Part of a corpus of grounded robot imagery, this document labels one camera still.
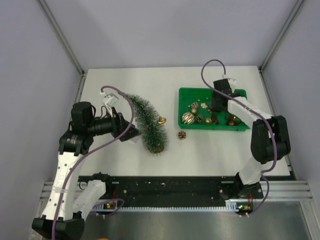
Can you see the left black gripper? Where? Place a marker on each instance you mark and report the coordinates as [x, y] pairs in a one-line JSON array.
[[118, 124]]

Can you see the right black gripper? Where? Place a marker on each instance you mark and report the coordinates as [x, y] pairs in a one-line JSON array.
[[213, 103]]

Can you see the pine cone ornament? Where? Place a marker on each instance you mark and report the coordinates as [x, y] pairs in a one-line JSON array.
[[199, 118], [182, 135]]

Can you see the small green christmas tree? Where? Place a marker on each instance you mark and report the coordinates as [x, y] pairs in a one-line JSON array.
[[153, 134]]

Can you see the gold bell ornament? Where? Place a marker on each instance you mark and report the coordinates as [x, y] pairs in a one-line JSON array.
[[161, 120]]

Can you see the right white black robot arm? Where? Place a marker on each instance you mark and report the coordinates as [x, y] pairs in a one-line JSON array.
[[270, 140]]

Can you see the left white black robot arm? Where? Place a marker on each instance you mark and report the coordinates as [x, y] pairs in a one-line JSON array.
[[65, 215]]

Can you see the small gold bauble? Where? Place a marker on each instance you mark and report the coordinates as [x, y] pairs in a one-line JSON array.
[[208, 121]]

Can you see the green plastic tray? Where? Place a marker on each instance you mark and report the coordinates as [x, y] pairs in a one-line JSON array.
[[201, 97]]

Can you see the large silver gold bauble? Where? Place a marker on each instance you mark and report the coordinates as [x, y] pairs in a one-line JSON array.
[[188, 118]]

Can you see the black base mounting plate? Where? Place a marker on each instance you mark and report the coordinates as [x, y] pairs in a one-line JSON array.
[[175, 191]]

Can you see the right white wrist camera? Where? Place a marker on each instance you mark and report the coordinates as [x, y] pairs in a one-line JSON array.
[[232, 82]]

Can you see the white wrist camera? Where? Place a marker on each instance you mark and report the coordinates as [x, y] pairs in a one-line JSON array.
[[232, 82], [109, 100]]

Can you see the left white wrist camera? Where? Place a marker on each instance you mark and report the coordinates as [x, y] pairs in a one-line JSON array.
[[109, 100]]

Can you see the right aluminium frame post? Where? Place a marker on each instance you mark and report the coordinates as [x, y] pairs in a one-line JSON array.
[[298, 6]]

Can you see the aluminium frame post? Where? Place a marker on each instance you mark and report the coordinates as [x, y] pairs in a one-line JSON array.
[[60, 36], [298, 6]]

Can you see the grey slotted cable duct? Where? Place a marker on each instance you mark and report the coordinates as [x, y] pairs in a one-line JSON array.
[[230, 206]]

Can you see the left aluminium frame post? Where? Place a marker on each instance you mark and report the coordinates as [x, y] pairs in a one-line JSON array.
[[60, 36]]

